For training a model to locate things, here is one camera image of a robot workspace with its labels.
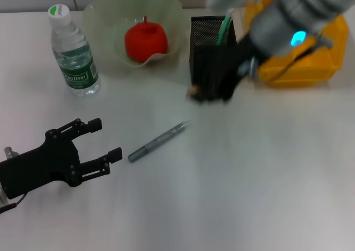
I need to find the black mesh pen holder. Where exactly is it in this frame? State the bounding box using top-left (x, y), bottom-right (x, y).
top-left (189, 15), bottom-right (238, 96)

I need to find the translucent green fruit plate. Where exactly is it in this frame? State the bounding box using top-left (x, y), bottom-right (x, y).
top-left (83, 0), bottom-right (184, 68)

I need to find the grey glitter pen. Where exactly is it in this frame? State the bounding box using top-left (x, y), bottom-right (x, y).
top-left (127, 120), bottom-right (193, 163)

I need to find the yellow plastic bin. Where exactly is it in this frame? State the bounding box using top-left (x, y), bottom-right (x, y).
top-left (244, 0), bottom-right (350, 89)

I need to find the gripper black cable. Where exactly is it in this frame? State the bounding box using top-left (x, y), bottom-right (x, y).
top-left (238, 32), bottom-right (335, 81)
top-left (0, 147), bottom-right (28, 213)

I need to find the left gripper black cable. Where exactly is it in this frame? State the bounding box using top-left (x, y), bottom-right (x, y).
top-left (0, 147), bottom-right (28, 213)

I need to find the red-orange toy fruit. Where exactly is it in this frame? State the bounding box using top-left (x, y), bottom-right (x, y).
top-left (124, 16), bottom-right (169, 63)

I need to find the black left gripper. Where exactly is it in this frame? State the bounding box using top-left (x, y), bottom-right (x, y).
top-left (0, 117), bottom-right (124, 201)

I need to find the small wine cork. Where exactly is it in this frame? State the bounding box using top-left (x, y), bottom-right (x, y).
top-left (187, 85), bottom-right (201, 98)

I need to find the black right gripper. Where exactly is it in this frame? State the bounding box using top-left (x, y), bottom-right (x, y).
top-left (188, 34), bottom-right (258, 105)

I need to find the clear bottle with green label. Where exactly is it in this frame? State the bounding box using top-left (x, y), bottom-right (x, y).
top-left (47, 4), bottom-right (102, 99)

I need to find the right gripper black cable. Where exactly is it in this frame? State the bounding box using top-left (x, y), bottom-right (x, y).
top-left (238, 32), bottom-right (335, 81)

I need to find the mint green pen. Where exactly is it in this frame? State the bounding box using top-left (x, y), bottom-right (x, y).
top-left (215, 8), bottom-right (235, 46)

